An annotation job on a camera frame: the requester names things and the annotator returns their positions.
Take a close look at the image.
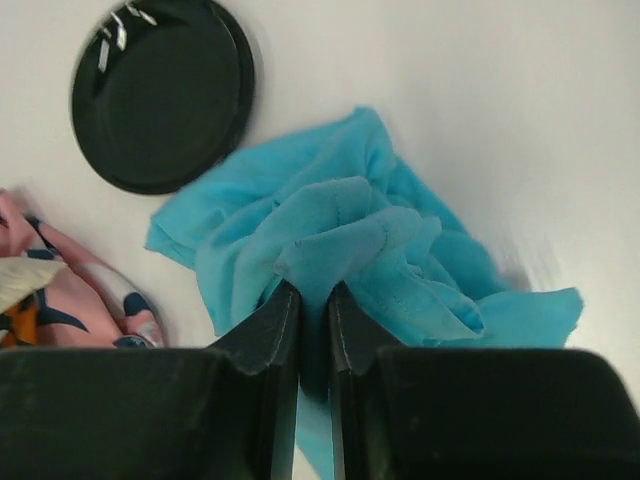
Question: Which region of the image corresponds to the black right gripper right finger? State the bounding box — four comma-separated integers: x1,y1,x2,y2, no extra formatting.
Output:
327,284,639,479

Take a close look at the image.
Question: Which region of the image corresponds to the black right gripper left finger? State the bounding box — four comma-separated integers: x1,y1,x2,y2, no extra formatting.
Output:
1,282,301,479

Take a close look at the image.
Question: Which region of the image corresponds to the teal cloth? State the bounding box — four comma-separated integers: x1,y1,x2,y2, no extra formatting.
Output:
146,107,583,479

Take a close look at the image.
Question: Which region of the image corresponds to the cream cloth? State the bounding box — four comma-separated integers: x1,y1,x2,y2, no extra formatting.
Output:
0,257,66,312

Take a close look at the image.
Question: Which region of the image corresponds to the pink patterned cloth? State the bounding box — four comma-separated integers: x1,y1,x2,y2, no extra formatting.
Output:
1,192,165,348

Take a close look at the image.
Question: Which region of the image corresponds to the black round plate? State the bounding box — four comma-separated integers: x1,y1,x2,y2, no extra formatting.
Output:
70,1,257,195

